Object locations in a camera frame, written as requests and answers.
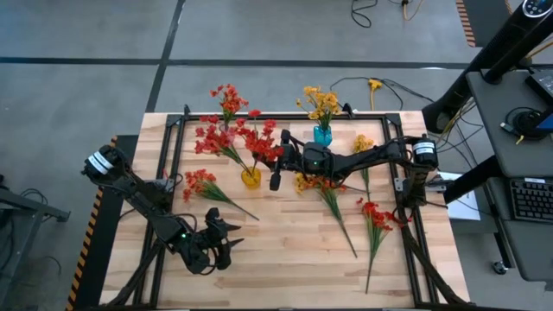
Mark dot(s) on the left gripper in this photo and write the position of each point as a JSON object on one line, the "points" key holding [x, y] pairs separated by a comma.
{"points": [[196, 252]]}

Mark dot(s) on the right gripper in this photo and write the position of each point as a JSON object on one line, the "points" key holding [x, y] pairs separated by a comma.
{"points": [[311, 160]]}

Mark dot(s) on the red artificial flower stem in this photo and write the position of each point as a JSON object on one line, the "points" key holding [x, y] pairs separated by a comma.
{"points": [[211, 144], [375, 233], [261, 147]]}

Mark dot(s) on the yellow artificial flower stem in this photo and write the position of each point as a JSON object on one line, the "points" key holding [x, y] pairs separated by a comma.
{"points": [[364, 143], [302, 182], [322, 105]]}

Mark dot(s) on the orange artificial flower stem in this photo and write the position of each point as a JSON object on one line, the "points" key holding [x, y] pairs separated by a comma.
{"points": [[216, 194], [332, 201], [229, 103]]}

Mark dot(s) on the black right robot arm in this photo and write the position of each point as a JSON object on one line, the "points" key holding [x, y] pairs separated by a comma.
{"points": [[376, 155]]}

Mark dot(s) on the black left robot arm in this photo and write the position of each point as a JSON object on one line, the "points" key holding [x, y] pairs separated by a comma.
{"points": [[138, 196]]}

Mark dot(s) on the yellow glass vase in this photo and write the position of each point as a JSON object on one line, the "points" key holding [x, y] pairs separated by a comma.
{"points": [[251, 179]]}

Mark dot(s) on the blue glass vase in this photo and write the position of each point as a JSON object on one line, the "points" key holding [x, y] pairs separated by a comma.
{"points": [[322, 135]]}

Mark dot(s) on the pink glass vase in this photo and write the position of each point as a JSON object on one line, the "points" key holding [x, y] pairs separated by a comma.
{"points": [[231, 133]]}

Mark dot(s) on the small black clamp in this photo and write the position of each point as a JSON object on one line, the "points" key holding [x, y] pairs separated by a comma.
{"points": [[348, 110]]}

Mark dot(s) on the yellow power plug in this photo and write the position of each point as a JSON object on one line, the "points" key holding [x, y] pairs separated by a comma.
{"points": [[375, 84]]}

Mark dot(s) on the hazard striped black base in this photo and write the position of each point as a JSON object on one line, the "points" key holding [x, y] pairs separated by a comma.
{"points": [[103, 259]]}

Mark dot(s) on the white paper sheet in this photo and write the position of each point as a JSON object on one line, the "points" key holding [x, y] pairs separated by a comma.
{"points": [[464, 209]]}

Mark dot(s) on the grey desk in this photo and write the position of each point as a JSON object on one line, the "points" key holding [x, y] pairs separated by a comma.
{"points": [[497, 142]]}

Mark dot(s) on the black tower fan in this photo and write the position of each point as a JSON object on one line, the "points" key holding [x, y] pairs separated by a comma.
{"points": [[484, 56]]}

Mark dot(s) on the hazard striped floor mat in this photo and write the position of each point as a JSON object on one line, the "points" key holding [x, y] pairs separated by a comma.
{"points": [[484, 21]]}

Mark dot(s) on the chair caster wheel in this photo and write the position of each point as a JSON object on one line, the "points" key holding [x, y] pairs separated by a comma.
{"points": [[500, 268]]}

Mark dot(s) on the black round device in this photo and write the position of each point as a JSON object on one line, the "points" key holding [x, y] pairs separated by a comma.
{"points": [[528, 124]]}

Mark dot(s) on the white desk label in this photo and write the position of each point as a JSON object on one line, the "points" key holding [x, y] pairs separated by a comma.
{"points": [[534, 180]]}

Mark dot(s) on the black keyboard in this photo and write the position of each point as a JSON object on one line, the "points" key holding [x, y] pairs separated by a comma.
{"points": [[533, 201]]}

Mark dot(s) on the blue flat object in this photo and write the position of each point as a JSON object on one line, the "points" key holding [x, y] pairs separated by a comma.
{"points": [[547, 123]]}

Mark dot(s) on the black laptop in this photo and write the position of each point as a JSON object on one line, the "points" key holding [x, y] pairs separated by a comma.
{"points": [[543, 84]]}

